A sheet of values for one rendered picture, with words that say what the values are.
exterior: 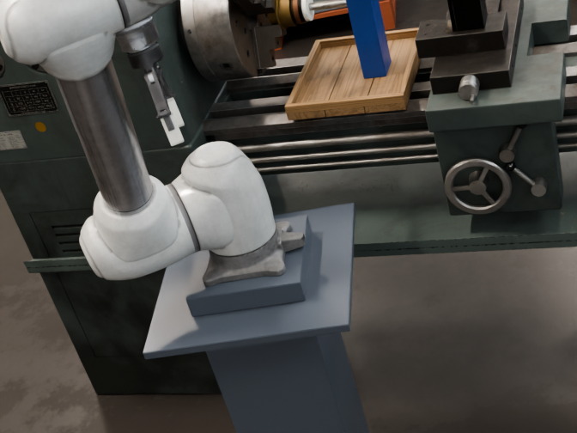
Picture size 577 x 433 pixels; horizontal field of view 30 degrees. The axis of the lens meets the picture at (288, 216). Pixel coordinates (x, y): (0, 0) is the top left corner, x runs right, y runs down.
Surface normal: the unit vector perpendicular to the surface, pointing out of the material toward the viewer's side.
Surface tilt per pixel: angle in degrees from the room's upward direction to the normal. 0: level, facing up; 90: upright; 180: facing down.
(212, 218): 84
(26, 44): 94
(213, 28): 74
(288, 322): 0
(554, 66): 0
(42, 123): 90
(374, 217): 0
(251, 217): 91
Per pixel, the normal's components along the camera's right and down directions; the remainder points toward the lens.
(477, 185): -0.24, 0.59
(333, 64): -0.24, -0.81
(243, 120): -0.32, -0.48
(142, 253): 0.32, 0.69
